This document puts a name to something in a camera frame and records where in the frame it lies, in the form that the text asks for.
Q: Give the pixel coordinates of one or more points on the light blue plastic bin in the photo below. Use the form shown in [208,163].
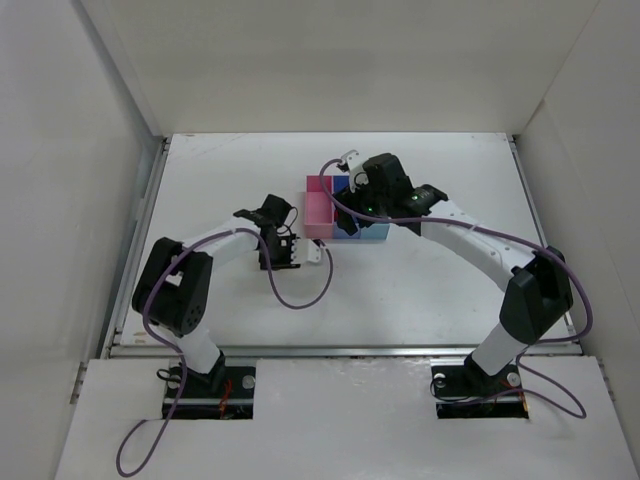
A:
[375,232]

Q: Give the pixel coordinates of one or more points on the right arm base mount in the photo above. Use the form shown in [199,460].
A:
[463,394]

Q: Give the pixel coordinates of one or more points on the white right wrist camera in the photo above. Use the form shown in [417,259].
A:
[351,163]

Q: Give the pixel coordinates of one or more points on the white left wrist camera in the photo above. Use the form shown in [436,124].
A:
[306,251]

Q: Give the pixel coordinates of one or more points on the aluminium left rail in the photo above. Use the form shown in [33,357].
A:
[146,188]

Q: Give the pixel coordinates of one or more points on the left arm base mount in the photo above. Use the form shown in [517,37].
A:
[227,395]

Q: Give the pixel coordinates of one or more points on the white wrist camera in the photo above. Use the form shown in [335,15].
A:
[306,251]
[351,163]

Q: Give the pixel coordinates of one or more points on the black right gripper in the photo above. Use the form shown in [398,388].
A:
[351,211]

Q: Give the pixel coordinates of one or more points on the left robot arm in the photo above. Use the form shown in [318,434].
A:
[173,288]

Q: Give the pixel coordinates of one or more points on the pink plastic bin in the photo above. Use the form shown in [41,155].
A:
[318,209]

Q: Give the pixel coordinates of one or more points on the aluminium right rail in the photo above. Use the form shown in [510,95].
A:
[540,234]

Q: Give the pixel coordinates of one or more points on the aluminium rail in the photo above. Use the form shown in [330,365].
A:
[540,234]
[156,351]
[146,188]

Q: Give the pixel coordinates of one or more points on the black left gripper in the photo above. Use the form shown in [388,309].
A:
[278,250]

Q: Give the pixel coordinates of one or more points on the aluminium front rail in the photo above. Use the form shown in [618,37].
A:
[156,351]

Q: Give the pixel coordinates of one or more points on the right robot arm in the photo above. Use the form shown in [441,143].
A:
[536,288]

